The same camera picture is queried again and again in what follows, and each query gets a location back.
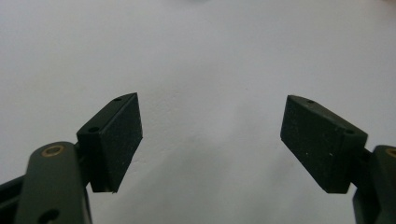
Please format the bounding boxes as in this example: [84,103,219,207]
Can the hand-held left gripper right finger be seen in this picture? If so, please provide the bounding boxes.
[279,94,369,194]

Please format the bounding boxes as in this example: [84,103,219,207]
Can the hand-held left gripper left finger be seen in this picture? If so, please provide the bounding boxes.
[76,91,144,193]

